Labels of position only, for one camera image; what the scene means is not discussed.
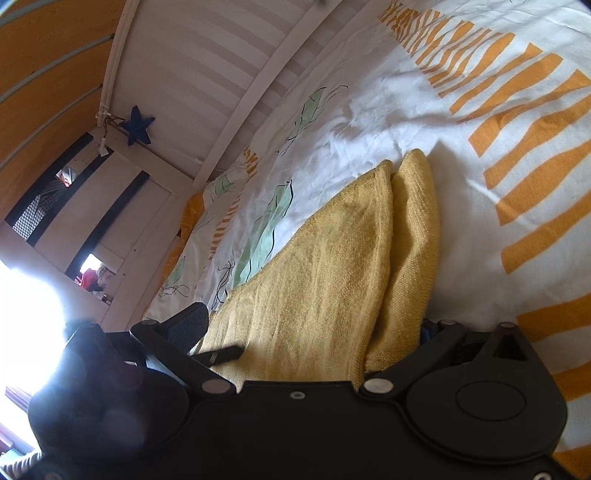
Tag yellow knit leggings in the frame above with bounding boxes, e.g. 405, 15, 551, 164
191, 148, 439, 393

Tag white wooden bed frame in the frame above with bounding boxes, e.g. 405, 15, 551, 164
99, 0, 365, 191

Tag leaf print duvet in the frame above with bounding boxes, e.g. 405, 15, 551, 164
143, 0, 591, 480

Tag white bed end board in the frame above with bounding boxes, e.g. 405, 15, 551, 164
0, 127, 195, 326

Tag orange bed sheet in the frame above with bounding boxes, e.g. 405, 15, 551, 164
173, 191, 206, 259

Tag blue star decoration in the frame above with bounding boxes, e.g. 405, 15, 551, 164
124, 105, 156, 147

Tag black white patterned cloth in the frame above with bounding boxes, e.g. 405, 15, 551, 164
13, 178, 66, 234

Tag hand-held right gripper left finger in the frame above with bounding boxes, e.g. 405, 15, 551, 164
69, 302, 243, 398

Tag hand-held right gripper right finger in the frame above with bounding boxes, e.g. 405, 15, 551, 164
360, 318, 539, 400

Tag white cord tie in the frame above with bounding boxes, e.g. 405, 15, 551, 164
95, 105, 126, 158

